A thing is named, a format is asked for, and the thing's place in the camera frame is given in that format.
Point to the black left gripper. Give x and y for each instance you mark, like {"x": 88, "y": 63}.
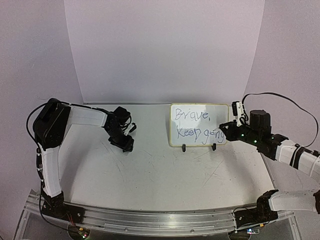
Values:
{"x": 126, "y": 144}

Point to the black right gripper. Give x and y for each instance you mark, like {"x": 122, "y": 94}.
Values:
{"x": 229, "y": 132}

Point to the yellow framed small whiteboard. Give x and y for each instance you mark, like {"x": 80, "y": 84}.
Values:
{"x": 197, "y": 124}

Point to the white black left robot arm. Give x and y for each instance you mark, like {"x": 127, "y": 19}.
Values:
{"x": 50, "y": 128}

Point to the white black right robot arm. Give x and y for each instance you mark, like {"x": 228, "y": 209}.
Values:
{"x": 271, "y": 202}

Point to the right green circuit board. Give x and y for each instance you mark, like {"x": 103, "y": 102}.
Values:
{"x": 254, "y": 229}

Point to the green circuit board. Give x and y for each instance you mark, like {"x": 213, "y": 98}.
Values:
{"x": 254, "y": 229}
{"x": 78, "y": 233}

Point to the left green circuit board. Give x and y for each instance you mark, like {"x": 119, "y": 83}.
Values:
{"x": 78, "y": 233}

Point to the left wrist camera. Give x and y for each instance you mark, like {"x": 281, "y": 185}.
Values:
{"x": 130, "y": 128}

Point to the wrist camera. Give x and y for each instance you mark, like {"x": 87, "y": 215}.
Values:
{"x": 239, "y": 113}
{"x": 130, "y": 128}

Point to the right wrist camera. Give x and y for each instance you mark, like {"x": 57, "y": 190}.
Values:
{"x": 239, "y": 113}

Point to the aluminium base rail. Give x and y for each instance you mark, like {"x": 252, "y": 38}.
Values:
{"x": 146, "y": 223}

